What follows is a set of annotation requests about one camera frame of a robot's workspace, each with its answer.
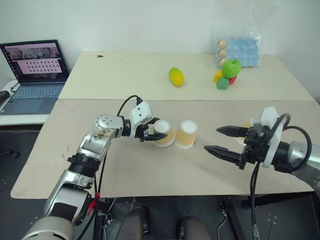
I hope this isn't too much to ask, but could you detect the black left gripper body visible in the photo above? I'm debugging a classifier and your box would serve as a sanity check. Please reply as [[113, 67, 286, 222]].
[[136, 119, 155, 143]]

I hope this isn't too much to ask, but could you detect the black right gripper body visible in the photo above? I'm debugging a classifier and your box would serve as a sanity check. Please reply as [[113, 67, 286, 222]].
[[238, 124, 273, 171]]

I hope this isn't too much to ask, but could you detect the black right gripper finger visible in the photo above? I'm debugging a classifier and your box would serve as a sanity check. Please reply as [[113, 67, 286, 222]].
[[215, 125, 251, 138], [203, 145, 244, 166]]

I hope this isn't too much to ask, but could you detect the tan paper cup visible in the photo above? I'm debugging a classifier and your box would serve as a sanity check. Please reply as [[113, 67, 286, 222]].
[[152, 119, 175, 148], [234, 119, 255, 146], [173, 120, 199, 150]]

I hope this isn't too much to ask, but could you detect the yellow green toy mango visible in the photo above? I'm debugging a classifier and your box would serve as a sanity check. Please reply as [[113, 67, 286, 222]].
[[168, 66, 186, 88]]

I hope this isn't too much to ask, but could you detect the green toy cube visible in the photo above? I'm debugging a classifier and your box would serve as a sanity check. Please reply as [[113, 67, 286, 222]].
[[215, 76, 230, 91]]

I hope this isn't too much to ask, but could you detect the yellow toy block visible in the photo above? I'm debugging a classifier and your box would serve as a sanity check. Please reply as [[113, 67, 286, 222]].
[[212, 69, 225, 83]]

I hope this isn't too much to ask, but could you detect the green toy apple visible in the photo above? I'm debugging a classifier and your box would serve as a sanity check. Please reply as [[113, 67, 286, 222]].
[[222, 58, 243, 78]]

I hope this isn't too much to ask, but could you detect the blue egg tray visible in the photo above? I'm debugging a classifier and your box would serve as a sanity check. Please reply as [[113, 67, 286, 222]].
[[225, 36, 261, 68]]

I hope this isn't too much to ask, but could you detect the dark rounded shape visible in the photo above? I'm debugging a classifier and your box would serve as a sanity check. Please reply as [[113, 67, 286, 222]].
[[176, 214, 213, 240], [117, 207, 151, 240]]

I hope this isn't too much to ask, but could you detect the red tape tag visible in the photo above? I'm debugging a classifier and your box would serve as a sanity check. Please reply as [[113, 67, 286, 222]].
[[87, 192, 101, 216]]

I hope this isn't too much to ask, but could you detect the clear plastic bag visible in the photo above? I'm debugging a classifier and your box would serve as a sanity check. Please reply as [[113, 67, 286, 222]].
[[210, 13, 263, 70]]

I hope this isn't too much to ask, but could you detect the grey open laptop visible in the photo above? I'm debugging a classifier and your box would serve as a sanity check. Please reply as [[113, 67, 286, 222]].
[[0, 39, 71, 117]]

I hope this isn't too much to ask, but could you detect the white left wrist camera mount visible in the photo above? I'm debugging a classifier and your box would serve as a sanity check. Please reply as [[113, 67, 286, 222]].
[[128, 100, 153, 139]]

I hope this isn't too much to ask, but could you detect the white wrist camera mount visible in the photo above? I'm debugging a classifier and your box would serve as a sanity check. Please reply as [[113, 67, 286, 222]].
[[252, 105, 286, 169], [128, 100, 153, 139]]

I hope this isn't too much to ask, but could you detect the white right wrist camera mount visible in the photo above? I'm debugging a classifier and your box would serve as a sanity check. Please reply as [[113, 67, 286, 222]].
[[252, 105, 286, 169]]

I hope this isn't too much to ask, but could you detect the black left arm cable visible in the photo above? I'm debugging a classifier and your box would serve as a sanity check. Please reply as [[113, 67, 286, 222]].
[[92, 94, 142, 240]]

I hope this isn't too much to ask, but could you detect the black table leg frame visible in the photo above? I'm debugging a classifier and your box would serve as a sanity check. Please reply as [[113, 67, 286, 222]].
[[219, 191, 316, 240]]

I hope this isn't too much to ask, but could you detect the thin white floor cable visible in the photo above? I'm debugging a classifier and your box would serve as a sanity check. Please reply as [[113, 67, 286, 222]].
[[216, 211, 229, 240]]

